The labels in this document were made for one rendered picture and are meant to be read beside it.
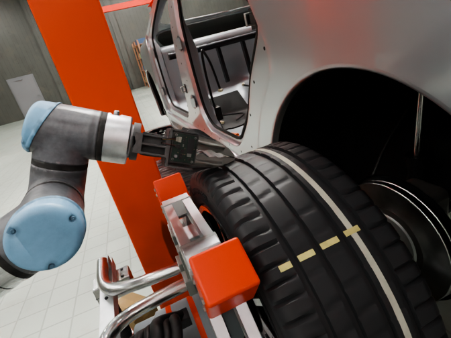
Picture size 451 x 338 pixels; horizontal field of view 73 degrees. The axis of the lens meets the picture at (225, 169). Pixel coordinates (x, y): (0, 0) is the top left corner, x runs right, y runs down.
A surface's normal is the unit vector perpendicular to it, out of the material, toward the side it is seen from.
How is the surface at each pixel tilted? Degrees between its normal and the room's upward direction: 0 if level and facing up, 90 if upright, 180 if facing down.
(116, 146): 91
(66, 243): 87
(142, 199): 90
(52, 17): 90
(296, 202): 25
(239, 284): 35
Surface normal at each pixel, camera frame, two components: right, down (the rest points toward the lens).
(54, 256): 0.49, 0.18
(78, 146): 0.20, 0.54
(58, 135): 0.29, 0.20
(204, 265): 0.02, -0.57
